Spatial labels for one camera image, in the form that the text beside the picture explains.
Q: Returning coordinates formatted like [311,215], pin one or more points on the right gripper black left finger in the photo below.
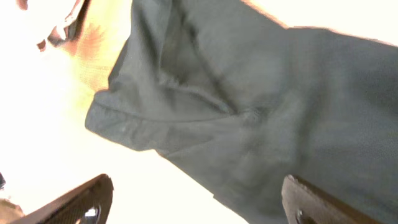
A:
[88,203]

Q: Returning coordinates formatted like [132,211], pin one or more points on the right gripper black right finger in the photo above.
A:
[305,203]

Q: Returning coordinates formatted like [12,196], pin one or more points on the black t-shirt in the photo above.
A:
[237,102]

